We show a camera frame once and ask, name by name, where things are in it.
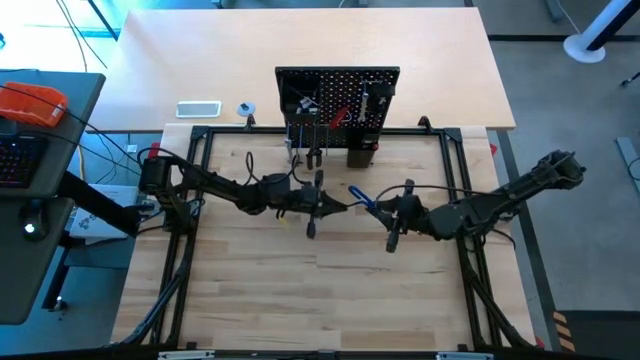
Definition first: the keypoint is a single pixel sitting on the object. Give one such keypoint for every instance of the tall black pegboard bin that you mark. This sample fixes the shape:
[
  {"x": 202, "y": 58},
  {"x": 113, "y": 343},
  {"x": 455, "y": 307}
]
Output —
[{"x": 362, "y": 157}]

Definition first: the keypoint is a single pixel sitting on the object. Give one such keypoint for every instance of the black keyboard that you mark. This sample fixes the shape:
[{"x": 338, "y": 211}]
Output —
[{"x": 17, "y": 160}]

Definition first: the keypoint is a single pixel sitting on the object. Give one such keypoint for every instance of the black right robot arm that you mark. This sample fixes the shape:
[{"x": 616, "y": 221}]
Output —
[{"x": 525, "y": 185}]

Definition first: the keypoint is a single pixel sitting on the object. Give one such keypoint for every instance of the light wooden desk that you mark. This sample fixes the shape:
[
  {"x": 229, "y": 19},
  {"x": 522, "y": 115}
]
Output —
[{"x": 300, "y": 45}]

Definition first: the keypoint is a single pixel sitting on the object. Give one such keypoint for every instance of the grey side desk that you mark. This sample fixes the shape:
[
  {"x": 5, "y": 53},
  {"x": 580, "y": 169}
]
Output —
[{"x": 80, "y": 95}]

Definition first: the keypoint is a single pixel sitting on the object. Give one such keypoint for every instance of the large black pegboard bin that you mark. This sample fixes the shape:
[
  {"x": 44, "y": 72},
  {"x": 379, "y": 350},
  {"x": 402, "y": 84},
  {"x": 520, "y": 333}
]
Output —
[{"x": 295, "y": 117}]

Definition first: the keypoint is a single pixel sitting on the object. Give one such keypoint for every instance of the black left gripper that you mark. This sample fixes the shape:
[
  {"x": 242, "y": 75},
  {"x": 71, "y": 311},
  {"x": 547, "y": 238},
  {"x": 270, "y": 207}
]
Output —
[{"x": 300, "y": 200}]

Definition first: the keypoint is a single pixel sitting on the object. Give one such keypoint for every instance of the black computer mouse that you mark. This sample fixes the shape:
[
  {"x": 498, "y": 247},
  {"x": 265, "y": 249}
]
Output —
[{"x": 32, "y": 220}]

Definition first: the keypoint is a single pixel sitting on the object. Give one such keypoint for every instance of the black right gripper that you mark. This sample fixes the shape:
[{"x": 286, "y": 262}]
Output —
[{"x": 410, "y": 215}]

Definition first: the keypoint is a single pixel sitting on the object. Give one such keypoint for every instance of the black aluminium table frame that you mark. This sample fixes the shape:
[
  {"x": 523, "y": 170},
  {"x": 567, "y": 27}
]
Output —
[{"x": 235, "y": 131}]

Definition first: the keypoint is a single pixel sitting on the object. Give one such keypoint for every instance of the red clamp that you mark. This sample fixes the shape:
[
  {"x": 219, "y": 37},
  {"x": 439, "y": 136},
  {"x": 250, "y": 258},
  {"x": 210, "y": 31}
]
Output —
[
  {"x": 152, "y": 148},
  {"x": 494, "y": 149}
]

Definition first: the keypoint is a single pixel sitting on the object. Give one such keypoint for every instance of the black perforated pegboard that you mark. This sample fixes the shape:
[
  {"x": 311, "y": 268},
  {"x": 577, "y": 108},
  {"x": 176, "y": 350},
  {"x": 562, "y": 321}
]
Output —
[{"x": 335, "y": 85}]

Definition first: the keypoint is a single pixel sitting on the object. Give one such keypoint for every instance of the white rectangular device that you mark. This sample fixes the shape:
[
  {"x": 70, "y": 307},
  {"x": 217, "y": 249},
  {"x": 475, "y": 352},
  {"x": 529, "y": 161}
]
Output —
[{"x": 198, "y": 109}]

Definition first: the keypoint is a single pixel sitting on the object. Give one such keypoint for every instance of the silver metal bracket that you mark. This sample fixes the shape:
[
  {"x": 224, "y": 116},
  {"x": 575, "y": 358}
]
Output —
[
  {"x": 186, "y": 355},
  {"x": 464, "y": 356}
]

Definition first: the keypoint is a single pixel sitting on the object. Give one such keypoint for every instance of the yellow tag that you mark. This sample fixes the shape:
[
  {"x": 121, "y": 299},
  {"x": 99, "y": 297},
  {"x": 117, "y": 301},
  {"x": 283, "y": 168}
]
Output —
[{"x": 283, "y": 220}]

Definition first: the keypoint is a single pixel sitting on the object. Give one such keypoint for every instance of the grey floor rail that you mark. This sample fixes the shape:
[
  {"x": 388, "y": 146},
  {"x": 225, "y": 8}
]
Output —
[{"x": 627, "y": 155}]

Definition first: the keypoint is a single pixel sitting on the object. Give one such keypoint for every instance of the orange case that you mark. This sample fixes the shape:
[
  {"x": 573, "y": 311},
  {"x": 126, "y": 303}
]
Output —
[{"x": 30, "y": 105}]

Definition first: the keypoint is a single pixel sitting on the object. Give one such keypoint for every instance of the black white floor stand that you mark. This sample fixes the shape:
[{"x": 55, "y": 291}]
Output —
[{"x": 585, "y": 47}]

